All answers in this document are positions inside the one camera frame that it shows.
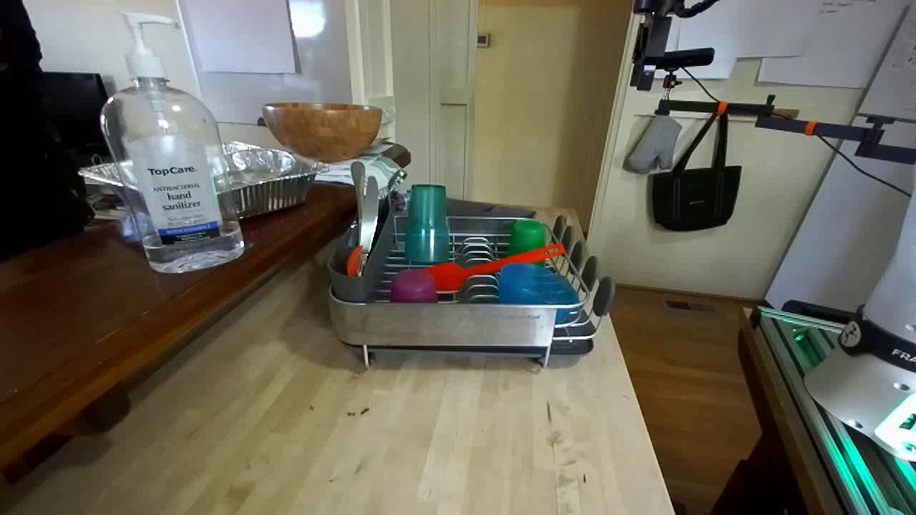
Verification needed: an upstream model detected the teal plastic cup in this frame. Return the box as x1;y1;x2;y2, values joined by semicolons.
403;182;452;265

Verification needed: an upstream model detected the grey steel dish rack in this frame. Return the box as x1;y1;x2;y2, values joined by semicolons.
325;195;619;368

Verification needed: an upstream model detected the purple plastic cup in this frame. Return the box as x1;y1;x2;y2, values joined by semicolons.
388;265;442;305

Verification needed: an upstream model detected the clear hand sanitizer bottle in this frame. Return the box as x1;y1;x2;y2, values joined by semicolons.
97;8;249;278

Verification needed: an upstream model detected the black bar camera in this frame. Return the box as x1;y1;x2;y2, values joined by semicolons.
668;46;720;74

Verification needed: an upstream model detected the aluminium robot base cart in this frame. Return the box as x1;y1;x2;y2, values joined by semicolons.
738;298;916;515

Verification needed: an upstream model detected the black computer monitor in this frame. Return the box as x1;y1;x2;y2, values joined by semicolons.
41;71;113;165

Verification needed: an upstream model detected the silver metal serving utensil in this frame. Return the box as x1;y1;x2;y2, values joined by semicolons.
348;158;383;255

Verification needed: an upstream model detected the grey oven mitt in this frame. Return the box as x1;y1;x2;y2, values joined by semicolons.
625;112;684;177

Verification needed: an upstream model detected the brown wooden bowl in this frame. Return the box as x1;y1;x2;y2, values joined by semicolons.
257;101;388;165

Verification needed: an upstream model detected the blue plastic bowl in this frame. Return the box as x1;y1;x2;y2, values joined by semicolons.
495;262;582;308

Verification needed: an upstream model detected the orange spatula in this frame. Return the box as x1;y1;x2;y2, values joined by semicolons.
425;240;569;294

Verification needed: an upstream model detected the person in dark clothing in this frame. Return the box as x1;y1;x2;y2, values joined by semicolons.
0;0;97;262

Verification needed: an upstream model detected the white paper sheet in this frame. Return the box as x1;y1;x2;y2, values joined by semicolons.
757;0;911;92
176;0;302;78

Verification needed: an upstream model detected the aluminium foil tray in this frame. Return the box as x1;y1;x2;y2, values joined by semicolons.
78;139;320;222

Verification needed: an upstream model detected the small orange utensil handle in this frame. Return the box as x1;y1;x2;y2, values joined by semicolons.
343;244;370;280

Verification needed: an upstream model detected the white board panel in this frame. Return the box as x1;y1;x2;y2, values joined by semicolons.
761;3;916;318

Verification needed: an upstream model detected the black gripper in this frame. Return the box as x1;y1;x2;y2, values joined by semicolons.
631;12;677;95

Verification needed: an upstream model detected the black tote bag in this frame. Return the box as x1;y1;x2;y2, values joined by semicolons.
650;112;744;234

